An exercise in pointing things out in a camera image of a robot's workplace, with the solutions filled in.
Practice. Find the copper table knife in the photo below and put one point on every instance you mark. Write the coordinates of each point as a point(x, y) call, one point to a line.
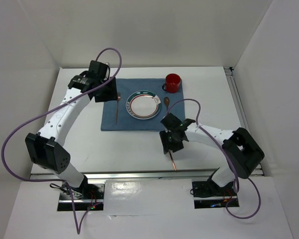
point(172, 160)

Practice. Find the red mug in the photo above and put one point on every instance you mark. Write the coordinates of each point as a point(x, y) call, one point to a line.
point(172, 83)

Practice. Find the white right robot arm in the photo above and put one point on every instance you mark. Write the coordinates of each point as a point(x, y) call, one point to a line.
point(241, 152)

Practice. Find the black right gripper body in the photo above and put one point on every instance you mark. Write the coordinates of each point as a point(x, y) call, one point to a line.
point(170, 141)

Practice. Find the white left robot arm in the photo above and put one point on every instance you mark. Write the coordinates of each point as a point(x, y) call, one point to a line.
point(46, 149)

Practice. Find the blue cloth placemat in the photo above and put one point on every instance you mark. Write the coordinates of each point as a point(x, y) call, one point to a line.
point(128, 123)

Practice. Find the white plate green red rim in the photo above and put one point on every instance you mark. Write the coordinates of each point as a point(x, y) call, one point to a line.
point(143, 105)

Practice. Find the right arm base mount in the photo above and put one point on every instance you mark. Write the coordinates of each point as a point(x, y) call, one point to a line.
point(208, 195)

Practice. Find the aluminium side rail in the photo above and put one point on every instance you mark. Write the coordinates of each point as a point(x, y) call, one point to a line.
point(236, 97)

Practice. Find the aluminium table edge rail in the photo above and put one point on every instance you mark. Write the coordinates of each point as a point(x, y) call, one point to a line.
point(150, 174)

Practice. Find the dark wooden spoon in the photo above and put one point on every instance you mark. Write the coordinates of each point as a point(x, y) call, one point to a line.
point(166, 102)

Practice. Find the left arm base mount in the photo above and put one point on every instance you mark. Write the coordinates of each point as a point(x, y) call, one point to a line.
point(94, 199)

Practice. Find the copper fork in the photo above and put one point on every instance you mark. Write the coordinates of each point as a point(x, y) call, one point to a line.
point(117, 107)

